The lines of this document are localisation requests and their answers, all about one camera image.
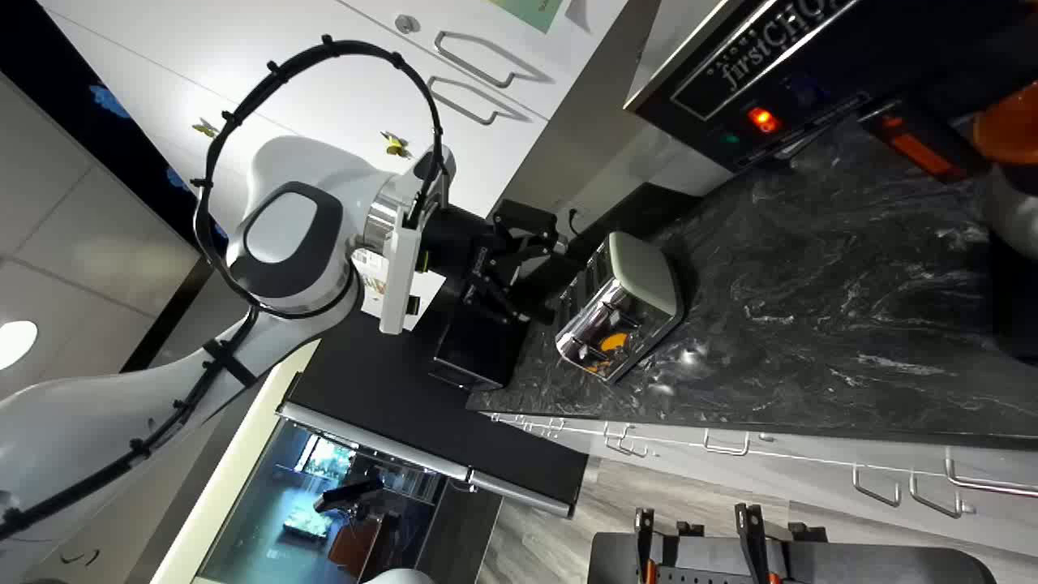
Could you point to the black object with orange stripe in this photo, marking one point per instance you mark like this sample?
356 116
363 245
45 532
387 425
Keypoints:
912 149

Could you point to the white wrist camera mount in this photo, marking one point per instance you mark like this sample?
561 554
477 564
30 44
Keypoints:
397 281

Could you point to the green paper sheet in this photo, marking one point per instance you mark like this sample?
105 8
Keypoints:
536 8

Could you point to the round white light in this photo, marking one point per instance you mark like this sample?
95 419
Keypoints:
15 341

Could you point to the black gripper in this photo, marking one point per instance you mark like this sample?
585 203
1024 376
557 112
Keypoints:
458 252

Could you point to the cream and chrome toaster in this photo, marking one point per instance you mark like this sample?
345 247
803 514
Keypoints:
637 277

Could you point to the steel kettle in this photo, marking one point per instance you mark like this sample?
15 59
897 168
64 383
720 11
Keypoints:
1017 213

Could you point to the round cabinet lock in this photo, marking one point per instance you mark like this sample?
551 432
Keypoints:
407 20

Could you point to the black steel countertop oven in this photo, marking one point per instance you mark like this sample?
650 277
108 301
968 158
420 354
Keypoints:
758 54

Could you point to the black orange clamp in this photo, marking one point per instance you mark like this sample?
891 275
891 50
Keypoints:
647 547
754 539

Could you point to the yellow butterfly sticker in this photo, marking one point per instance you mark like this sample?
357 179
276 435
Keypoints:
207 129
394 145

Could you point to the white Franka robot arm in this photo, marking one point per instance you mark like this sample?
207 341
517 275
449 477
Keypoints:
304 175

